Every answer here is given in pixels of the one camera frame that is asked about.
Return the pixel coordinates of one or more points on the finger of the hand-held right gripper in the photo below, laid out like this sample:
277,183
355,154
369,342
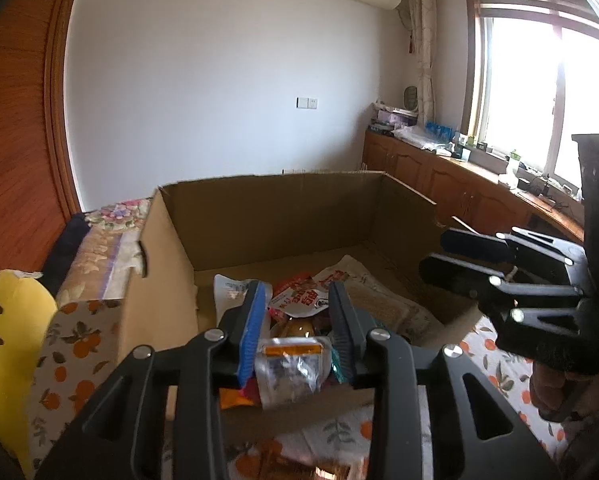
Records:
474,245
454,272

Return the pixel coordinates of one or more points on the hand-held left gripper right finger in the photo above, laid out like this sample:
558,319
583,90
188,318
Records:
343,342

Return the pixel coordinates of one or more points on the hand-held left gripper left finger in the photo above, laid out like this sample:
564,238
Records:
252,332

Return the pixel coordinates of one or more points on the white snack packet red label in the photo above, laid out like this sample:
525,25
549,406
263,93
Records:
232,295

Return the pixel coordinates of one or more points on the clear snack packet orange top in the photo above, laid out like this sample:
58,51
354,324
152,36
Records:
289,370

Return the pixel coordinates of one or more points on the cardboard box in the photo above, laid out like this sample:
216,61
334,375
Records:
279,220

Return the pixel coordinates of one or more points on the person's right hand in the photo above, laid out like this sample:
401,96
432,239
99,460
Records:
547,385

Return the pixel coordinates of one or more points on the teal snack packet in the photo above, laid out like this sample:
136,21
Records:
335,367

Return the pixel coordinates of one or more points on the yellow brown snack packet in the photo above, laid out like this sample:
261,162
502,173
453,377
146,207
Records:
297,329

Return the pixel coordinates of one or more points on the large beige snack bag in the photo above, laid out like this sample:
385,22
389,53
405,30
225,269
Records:
384,300

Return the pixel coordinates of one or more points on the wooden cabinet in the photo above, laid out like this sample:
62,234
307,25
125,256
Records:
429,185

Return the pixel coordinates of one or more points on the clear plastic bags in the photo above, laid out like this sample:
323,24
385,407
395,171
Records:
422,141

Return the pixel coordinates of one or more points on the blue bottles pack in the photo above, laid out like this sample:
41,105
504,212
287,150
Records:
439,131

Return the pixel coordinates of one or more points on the pile of clutter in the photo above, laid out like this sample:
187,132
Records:
392,119

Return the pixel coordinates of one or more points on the floral blanket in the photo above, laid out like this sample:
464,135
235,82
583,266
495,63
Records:
114,255

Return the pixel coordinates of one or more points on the round grey fan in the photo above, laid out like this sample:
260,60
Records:
410,97

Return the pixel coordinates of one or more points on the window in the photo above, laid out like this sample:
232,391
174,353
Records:
524,85

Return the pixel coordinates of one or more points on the orange print bedsheet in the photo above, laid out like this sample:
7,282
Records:
74,360

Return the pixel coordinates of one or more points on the patterned curtain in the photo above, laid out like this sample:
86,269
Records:
422,50

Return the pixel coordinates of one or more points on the dark blue blanket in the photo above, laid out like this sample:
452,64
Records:
64,255

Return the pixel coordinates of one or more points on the red tassel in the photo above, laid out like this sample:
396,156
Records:
410,44

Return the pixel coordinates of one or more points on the yellow pillow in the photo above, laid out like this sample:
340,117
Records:
9,360

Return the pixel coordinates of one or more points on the wooden louvered wardrobe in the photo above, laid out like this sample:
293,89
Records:
19,135

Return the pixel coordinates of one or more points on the white wall switch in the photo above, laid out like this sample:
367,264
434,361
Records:
307,102

